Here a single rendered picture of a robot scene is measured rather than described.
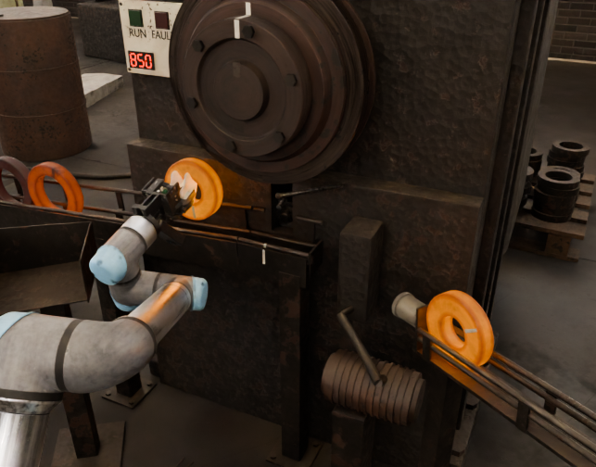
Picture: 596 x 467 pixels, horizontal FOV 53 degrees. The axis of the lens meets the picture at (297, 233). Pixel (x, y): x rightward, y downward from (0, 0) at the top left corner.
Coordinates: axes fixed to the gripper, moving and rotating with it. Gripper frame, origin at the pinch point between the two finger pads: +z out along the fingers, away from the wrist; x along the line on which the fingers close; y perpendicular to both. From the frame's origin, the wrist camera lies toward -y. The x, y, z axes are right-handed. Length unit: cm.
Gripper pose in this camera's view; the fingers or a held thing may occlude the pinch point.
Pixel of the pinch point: (192, 182)
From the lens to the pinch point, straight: 151.8
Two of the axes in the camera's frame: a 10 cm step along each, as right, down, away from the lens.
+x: -9.0, -1.9, 3.8
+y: -1.2, -7.4, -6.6
